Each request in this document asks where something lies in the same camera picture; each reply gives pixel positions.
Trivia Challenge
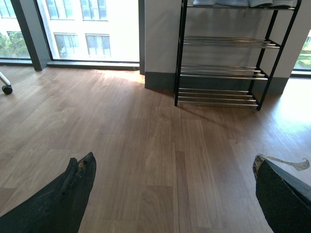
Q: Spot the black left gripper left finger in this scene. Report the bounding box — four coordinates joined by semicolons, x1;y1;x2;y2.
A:
0;152;96;233

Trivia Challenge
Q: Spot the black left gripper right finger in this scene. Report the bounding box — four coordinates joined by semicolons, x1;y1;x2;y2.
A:
254;154;311;233

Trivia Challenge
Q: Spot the black metal shoe rack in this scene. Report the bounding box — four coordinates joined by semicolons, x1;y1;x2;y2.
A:
174;0;302;110

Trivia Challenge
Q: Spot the white office chair on casters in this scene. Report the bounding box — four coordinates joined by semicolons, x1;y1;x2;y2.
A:
0;72;13;95

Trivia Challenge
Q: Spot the grey knit sneaker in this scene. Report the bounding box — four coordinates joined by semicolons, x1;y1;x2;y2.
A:
271;0;293;8
248;0;273;8

